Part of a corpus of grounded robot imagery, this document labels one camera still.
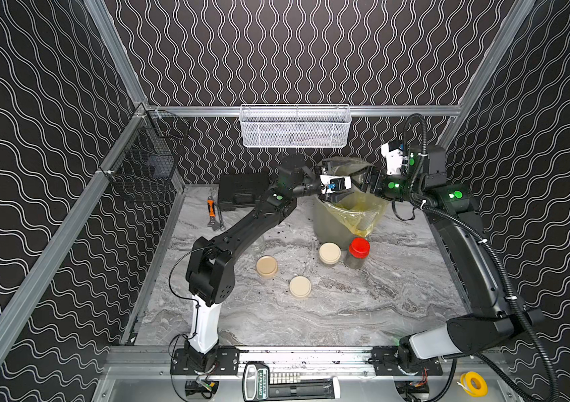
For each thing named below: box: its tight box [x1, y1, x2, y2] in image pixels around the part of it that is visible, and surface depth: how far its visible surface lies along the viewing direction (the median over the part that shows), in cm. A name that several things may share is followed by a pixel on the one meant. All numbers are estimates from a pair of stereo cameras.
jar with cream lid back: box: [318, 241, 342, 265], surface depth 92 cm
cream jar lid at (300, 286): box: [289, 275, 312, 299], surface depth 90 cm
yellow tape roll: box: [456, 371, 489, 398], surface depth 71 cm
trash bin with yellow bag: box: [313, 156, 389, 249], surface depth 80 cm
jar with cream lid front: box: [316, 156, 376, 176], surface depth 73 cm
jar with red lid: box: [345, 237, 371, 270], surface depth 89 cm
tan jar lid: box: [255, 255, 279, 279], surface depth 95 cm
